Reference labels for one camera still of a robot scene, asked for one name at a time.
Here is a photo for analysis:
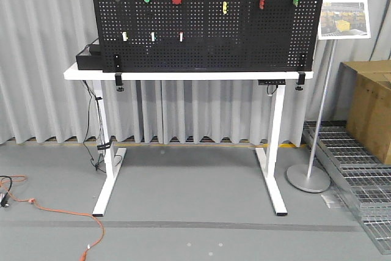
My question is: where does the desk height control panel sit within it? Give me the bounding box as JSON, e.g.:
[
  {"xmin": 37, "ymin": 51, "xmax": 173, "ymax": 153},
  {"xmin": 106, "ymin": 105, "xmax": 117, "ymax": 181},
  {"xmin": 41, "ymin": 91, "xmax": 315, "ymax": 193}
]
[{"xmin": 258, "ymin": 79, "xmax": 286, "ymax": 86}]

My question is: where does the left black mounting clamp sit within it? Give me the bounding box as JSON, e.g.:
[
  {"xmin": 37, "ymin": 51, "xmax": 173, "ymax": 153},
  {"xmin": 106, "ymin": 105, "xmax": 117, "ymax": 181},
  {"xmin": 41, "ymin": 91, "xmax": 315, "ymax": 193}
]
[{"xmin": 114, "ymin": 54, "xmax": 124, "ymax": 92}]

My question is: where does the black mounting clamp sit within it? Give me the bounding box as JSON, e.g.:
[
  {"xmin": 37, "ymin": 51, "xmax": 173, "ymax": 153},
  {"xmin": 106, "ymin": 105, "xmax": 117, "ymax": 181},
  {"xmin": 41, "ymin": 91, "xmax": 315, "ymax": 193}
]
[
  {"xmin": 295, "ymin": 53, "xmax": 307, "ymax": 91},
  {"xmin": 114, "ymin": 54, "xmax": 124, "ymax": 92}
]

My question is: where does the white standing desk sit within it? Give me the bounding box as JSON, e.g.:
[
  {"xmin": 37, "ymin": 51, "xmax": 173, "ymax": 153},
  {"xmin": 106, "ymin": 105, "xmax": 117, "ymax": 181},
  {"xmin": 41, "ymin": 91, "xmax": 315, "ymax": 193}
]
[{"xmin": 64, "ymin": 64, "xmax": 313, "ymax": 217}]

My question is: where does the black perforated pegboard panel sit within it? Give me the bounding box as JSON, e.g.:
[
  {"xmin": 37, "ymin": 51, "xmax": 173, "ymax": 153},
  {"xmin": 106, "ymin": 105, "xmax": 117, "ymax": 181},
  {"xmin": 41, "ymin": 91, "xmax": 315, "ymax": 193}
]
[{"xmin": 93, "ymin": 0, "xmax": 322, "ymax": 72}]

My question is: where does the right black mounting clamp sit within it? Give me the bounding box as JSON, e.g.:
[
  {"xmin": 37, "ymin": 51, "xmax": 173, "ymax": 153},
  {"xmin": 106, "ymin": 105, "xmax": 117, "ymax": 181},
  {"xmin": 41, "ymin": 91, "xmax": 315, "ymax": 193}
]
[{"xmin": 295, "ymin": 53, "xmax": 307, "ymax": 91}]

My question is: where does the black box on desk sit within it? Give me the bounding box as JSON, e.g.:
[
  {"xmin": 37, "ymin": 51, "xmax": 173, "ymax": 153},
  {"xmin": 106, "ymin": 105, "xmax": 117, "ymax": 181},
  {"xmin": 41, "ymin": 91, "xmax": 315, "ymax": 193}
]
[{"xmin": 76, "ymin": 44, "xmax": 103, "ymax": 70}]

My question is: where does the silver sign stand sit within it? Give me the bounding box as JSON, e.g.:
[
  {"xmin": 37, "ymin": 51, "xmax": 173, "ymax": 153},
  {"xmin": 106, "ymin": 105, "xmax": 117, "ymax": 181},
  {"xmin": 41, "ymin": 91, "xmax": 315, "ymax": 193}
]
[{"xmin": 286, "ymin": 40, "xmax": 338, "ymax": 194}]

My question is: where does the brown cardboard box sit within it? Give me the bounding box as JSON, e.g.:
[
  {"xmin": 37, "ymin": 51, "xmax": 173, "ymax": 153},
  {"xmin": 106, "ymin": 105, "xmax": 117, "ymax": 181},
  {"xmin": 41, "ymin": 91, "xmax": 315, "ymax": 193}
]
[{"xmin": 342, "ymin": 59, "xmax": 390, "ymax": 165}]

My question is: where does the printed photo sign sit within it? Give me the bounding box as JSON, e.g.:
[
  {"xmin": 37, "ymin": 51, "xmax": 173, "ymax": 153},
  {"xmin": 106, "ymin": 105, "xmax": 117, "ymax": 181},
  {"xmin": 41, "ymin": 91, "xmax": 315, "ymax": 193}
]
[{"xmin": 318, "ymin": 0, "xmax": 371, "ymax": 40}]

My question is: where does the grey curtain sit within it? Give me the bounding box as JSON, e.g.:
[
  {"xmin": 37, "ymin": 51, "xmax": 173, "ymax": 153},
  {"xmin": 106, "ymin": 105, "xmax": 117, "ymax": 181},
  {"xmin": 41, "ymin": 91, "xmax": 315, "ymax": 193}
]
[{"xmin": 1, "ymin": 0, "xmax": 390, "ymax": 144}]

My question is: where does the metal floor grating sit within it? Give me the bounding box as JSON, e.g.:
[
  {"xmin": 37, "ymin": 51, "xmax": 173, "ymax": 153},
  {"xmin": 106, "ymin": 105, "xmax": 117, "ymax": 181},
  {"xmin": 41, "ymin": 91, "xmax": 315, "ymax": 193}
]
[{"xmin": 316, "ymin": 125, "xmax": 390, "ymax": 254}]

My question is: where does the black plug on floor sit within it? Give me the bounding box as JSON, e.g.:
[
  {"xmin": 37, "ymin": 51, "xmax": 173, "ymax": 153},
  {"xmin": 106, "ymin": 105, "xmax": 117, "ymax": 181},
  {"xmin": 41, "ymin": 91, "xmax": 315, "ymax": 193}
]
[{"xmin": 0, "ymin": 192, "xmax": 10, "ymax": 208}]

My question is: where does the yellow white rocker switch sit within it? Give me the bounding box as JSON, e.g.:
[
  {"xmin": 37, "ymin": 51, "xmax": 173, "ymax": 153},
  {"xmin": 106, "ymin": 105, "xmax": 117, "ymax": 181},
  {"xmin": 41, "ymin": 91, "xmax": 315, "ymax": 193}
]
[{"xmin": 122, "ymin": 31, "xmax": 128, "ymax": 42}]

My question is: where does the yellow toggle switch block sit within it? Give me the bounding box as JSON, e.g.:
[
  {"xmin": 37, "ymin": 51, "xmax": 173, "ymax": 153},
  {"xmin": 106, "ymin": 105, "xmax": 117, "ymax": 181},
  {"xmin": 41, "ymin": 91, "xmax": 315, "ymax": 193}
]
[{"xmin": 222, "ymin": 1, "xmax": 227, "ymax": 15}]

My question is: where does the black power cable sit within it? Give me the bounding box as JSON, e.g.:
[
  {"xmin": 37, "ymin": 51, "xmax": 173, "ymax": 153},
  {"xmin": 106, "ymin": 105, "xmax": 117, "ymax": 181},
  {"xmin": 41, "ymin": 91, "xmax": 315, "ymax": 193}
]
[{"xmin": 81, "ymin": 80, "xmax": 106, "ymax": 172}]

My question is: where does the red toggle switch block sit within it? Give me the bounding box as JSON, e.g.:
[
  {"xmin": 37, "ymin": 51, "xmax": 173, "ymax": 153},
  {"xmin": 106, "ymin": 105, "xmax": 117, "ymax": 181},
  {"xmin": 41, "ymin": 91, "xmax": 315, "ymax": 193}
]
[{"xmin": 259, "ymin": 0, "xmax": 265, "ymax": 10}]

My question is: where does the orange extension cable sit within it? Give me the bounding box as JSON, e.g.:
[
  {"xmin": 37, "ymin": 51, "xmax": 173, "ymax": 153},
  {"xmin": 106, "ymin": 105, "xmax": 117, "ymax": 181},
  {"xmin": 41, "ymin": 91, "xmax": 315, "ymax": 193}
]
[{"xmin": 0, "ymin": 175, "xmax": 106, "ymax": 261}]

